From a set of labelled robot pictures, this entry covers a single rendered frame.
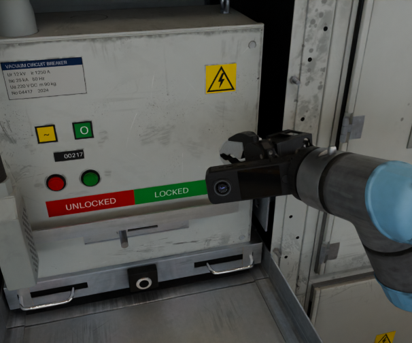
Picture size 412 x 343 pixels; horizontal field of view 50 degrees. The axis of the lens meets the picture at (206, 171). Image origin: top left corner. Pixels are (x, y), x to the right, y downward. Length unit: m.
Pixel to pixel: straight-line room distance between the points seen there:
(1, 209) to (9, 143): 0.12
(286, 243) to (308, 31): 0.45
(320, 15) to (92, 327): 0.71
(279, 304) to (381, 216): 0.55
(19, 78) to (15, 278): 0.33
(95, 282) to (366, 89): 0.65
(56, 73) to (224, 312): 0.56
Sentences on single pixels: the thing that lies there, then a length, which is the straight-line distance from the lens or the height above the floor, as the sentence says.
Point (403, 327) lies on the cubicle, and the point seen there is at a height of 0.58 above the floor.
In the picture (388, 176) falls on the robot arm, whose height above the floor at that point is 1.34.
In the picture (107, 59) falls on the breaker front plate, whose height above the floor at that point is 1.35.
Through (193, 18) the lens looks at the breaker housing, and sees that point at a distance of 0.84.
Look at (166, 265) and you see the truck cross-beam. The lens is 0.96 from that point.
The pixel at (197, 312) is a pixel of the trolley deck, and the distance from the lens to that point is 0.95.
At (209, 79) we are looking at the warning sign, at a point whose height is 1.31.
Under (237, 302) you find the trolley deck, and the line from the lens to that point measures 0.97.
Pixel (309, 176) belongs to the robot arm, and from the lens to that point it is 0.52.
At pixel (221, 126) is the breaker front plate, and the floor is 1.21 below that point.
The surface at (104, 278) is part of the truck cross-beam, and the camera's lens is 0.96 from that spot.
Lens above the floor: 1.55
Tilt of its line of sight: 30 degrees down
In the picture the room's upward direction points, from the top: straight up
